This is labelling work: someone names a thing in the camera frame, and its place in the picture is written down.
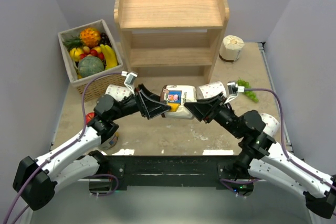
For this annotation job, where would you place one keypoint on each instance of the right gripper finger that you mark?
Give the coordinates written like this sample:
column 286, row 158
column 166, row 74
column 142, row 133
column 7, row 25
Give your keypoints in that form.
column 203, row 104
column 200, row 112

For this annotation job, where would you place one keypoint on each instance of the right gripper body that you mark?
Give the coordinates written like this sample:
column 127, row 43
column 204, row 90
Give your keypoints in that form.
column 225, row 117

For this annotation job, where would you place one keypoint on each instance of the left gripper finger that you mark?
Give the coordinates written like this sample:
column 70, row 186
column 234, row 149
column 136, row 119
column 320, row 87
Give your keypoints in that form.
column 151, row 108
column 141, row 88

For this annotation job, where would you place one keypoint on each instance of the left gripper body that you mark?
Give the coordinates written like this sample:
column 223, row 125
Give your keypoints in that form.
column 128, row 106

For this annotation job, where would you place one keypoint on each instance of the dotted paper roll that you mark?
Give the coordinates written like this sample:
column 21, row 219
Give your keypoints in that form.
column 118, row 92
column 210, row 90
column 271, row 124

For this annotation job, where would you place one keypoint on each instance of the paper roll cartoon label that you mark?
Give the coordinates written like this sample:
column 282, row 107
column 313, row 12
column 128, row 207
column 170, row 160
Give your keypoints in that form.
column 175, row 96

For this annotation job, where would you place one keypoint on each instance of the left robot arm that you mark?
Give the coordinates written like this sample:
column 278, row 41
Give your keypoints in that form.
column 35, row 179

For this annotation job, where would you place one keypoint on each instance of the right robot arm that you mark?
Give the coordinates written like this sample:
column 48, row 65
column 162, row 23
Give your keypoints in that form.
column 317, row 187

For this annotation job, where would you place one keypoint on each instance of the wooden three-tier shelf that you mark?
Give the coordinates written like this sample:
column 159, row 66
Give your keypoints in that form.
column 171, row 37

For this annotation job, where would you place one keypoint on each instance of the green grape bunch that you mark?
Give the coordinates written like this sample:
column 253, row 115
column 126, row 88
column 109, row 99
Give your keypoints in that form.
column 250, row 94

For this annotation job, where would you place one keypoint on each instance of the wicker basket with liner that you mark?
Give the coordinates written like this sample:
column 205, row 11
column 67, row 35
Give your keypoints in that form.
column 95, row 85

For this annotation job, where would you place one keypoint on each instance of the yellow bananas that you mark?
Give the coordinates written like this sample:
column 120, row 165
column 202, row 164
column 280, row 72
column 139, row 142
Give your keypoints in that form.
column 109, row 55

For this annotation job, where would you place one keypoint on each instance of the red apple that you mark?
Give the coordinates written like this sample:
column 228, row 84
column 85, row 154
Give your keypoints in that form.
column 89, row 117

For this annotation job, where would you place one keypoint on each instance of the green melon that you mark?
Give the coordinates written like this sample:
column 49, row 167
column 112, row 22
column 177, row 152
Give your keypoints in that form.
column 90, row 65

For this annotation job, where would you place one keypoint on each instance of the dark grape bunch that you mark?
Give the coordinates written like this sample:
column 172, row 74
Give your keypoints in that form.
column 105, row 39

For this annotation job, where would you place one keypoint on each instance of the orange pineapple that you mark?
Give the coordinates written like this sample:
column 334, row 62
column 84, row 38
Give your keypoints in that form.
column 90, row 37

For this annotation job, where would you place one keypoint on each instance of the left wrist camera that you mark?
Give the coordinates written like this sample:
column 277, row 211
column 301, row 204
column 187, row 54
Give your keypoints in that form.
column 130, row 78

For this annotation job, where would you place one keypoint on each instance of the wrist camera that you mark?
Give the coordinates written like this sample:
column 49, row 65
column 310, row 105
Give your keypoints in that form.
column 130, row 78
column 233, row 91

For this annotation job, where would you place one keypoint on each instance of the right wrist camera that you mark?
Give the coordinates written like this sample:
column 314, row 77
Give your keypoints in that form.
column 233, row 91

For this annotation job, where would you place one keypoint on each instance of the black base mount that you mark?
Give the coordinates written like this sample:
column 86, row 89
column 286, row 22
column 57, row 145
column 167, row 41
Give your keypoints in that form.
column 122, row 172

